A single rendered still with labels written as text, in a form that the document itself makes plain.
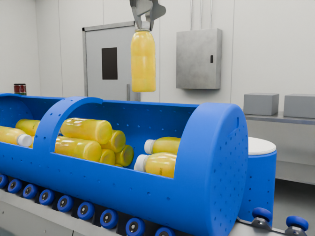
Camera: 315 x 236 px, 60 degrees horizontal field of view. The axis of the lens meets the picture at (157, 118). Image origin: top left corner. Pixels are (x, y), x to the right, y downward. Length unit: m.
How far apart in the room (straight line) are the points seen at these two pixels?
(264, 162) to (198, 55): 2.99
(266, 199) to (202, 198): 0.62
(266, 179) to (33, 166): 0.75
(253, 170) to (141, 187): 0.55
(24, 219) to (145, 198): 0.46
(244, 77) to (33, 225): 3.41
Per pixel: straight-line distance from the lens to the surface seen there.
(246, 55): 3.92
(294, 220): 0.71
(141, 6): 0.74
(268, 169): 1.05
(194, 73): 3.90
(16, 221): 0.95
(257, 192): 1.05
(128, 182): 0.56
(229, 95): 3.96
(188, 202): 0.50
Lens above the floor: 1.28
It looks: 8 degrees down
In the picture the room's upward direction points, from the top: straight up
